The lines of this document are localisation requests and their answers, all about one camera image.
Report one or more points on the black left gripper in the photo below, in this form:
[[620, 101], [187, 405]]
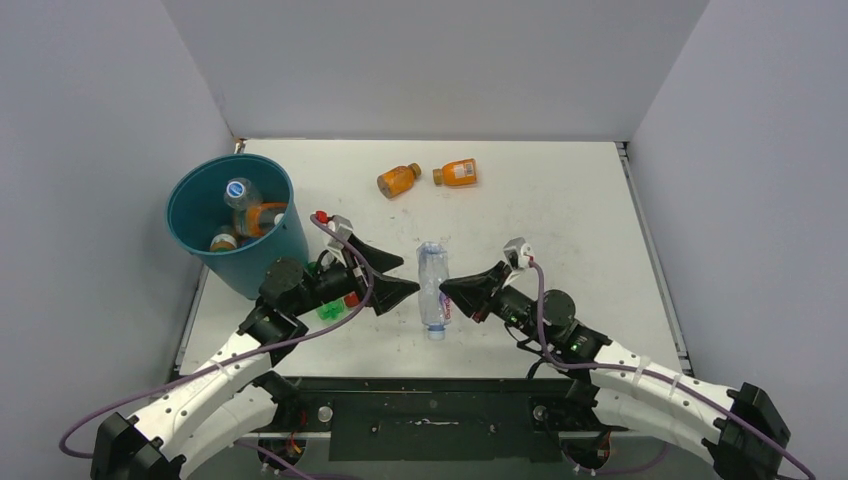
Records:
[[387, 290]]

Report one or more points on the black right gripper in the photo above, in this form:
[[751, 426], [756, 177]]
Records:
[[472, 293]]

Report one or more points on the crushed clear water bottle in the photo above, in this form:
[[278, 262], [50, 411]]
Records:
[[434, 305]]

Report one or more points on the large orange label bottle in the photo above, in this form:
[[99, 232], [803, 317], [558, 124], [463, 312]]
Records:
[[257, 220]]

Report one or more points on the clear bottle blue cap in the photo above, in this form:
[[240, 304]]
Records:
[[241, 194]]

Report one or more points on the red cap small bottle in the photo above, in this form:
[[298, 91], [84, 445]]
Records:
[[351, 300]]

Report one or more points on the orange label tea bottle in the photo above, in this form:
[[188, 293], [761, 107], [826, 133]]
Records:
[[225, 238]]

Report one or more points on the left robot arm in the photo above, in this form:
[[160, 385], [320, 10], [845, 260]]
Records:
[[237, 391]]

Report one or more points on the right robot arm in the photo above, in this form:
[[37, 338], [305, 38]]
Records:
[[739, 431]]

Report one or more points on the teal plastic bin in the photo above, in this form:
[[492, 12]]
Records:
[[196, 209]]

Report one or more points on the green plastic bottle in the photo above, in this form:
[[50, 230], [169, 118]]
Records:
[[332, 311]]

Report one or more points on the small orange juice bottle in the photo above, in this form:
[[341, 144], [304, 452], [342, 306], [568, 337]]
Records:
[[398, 180]]

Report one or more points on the orange bottle with barcode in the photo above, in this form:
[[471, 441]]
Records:
[[461, 173]]

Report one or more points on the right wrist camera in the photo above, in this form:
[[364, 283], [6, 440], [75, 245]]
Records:
[[518, 253]]

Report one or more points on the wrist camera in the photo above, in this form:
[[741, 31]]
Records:
[[340, 228], [518, 253]]

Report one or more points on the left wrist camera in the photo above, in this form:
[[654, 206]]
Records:
[[340, 228]]

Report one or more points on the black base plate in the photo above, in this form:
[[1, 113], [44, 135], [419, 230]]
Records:
[[428, 419]]

